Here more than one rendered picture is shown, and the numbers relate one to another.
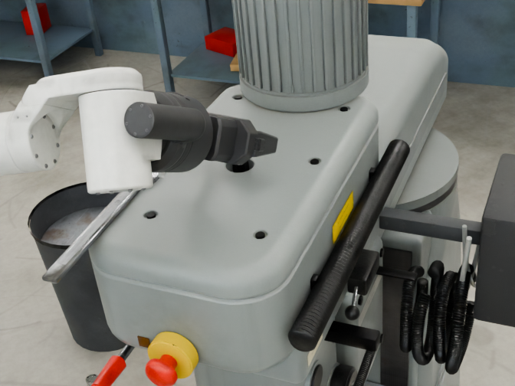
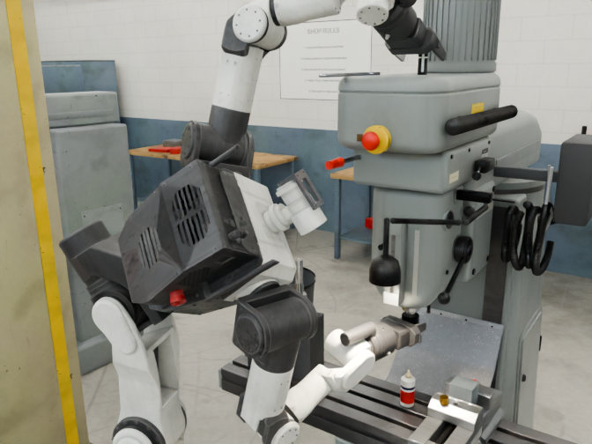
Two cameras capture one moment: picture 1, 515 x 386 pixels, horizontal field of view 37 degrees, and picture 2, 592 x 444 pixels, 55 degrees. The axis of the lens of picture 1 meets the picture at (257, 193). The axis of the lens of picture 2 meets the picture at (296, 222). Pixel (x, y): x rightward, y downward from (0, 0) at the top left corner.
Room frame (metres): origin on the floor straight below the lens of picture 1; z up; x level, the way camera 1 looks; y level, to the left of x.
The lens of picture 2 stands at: (-0.55, 0.11, 1.92)
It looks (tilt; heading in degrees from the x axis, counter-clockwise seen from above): 16 degrees down; 9
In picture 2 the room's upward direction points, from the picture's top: 1 degrees counter-clockwise
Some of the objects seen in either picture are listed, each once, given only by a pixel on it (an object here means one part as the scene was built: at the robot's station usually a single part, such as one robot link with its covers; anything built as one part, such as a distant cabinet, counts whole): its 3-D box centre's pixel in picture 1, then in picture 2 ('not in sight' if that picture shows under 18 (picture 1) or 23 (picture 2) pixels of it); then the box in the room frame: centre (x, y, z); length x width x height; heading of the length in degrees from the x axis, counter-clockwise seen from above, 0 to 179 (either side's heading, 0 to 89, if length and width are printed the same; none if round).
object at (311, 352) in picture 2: not in sight; (285, 339); (1.07, 0.40, 1.07); 0.22 x 0.12 x 0.20; 75
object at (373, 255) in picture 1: (356, 284); (479, 168); (0.88, -0.13, 1.66); 0.12 x 0.04 x 0.04; 154
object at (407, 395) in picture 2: not in sight; (407, 387); (0.92, 0.01, 1.02); 0.04 x 0.04 x 0.11
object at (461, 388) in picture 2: not in sight; (463, 392); (0.81, -0.12, 1.08); 0.06 x 0.05 x 0.06; 62
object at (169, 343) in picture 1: (172, 355); (376, 139); (0.68, 0.12, 1.76); 0.06 x 0.02 x 0.06; 64
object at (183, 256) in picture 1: (250, 207); (422, 107); (0.90, 0.01, 1.81); 0.47 x 0.26 x 0.16; 154
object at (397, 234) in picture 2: not in sight; (395, 262); (0.78, 0.07, 1.45); 0.04 x 0.04 x 0.21; 64
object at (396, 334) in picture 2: not in sight; (388, 336); (0.81, 0.08, 1.23); 0.13 x 0.12 x 0.10; 49
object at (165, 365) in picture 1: (163, 369); (371, 140); (0.66, 0.13, 1.76); 0.04 x 0.03 x 0.04; 64
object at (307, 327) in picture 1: (355, 228); (484, 118); (0.85, -0.13, 1.79); 0.45 x 0.04 x 0.04; 154
